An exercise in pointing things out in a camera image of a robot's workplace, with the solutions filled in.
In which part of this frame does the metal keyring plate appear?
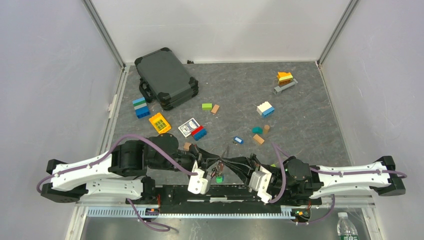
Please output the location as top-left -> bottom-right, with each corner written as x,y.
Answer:
211,145 -> 230,178

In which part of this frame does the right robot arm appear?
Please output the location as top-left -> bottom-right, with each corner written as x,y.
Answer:
221,154 -> 406,206

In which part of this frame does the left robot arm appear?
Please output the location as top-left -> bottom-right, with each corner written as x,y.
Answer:
36,133 -> 219,204

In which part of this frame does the green key tag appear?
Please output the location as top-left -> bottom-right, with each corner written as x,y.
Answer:
215,176 -> 224,184

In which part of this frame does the light wooden block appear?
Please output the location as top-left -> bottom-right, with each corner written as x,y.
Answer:
183,142 -> 192,152

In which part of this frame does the blue key tag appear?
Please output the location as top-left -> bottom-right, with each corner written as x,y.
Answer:
232,136 -> 244,145

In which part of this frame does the red blue lego block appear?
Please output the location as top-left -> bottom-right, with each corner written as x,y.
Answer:
191,125 -> 207,141

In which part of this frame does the orange wooden block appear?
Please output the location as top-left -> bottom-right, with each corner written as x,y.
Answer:
252,134 -> 265,145

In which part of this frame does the teal wooden block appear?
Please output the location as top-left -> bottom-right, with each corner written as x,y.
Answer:
252,126 -> 263,135

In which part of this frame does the playing card box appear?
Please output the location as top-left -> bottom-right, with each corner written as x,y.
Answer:
178,117 -> 200,138

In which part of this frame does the tan wooden cylinder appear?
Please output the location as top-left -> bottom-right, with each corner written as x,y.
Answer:
263,124 -> 271,135

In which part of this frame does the green lego brick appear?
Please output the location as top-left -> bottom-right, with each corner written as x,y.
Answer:
201,103 -> 213,111

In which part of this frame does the tan wooden block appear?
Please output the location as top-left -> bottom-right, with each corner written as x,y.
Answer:
210,104 -> 220,115

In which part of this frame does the yellow lego plate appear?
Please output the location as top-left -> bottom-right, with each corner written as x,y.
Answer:
148,112 -> 172,134

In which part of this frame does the white blue lego block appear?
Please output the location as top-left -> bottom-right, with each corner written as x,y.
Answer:
256,101 -> 275,118

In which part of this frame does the grey lego piece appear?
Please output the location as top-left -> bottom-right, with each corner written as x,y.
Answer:
273,78 -> 298,95

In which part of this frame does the blue green white lego stack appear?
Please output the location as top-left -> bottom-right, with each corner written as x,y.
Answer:
132,97 -> 151,119

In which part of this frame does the black hard case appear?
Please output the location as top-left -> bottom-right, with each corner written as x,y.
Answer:
134,47 -> 199,111

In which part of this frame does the plastic water bottle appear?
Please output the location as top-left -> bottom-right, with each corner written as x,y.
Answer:
337,212 -> 359,240

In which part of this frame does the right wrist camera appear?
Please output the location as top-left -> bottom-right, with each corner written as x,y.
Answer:
248,166 -> 272,204

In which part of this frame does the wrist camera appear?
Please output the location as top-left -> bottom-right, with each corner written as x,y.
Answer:
187,161 -> 211,195
248,166 -> 272,204

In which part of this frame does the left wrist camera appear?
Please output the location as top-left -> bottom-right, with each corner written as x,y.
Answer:
187,161 -> 211,195

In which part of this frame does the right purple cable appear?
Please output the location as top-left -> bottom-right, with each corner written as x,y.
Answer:
267,142 -> 408,226

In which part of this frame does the purple cable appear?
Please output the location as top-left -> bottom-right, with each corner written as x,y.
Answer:
35,133 -> 200,232
267,142 -> 408,226

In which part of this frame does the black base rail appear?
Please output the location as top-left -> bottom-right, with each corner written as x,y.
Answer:
125,184 -> 323,215

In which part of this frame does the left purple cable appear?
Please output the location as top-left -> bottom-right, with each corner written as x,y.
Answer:
35,133 -> 200,232

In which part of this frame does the white cable duct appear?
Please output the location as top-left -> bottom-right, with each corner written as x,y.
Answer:
86,206 -> 295,220

